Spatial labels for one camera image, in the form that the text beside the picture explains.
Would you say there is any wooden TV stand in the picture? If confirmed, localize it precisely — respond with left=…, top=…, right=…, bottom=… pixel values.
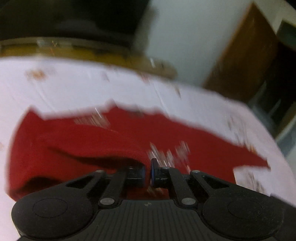
left=1, top=37, right=178, bottom=79

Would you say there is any brown wooden door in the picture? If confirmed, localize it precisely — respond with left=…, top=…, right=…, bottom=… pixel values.
left=204, top=3, right=278, bottom=103

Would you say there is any red knitted garment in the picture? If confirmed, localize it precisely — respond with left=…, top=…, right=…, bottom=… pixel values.
left=6, top=106, right=269, bottom=200

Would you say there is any white floral bed sheet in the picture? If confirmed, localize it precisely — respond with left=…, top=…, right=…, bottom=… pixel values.
left=1, top=57, right=295, bottom=240

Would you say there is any black flat screen television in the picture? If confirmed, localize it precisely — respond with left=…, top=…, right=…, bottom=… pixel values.
left=1, top=0, right=149, bottom=47

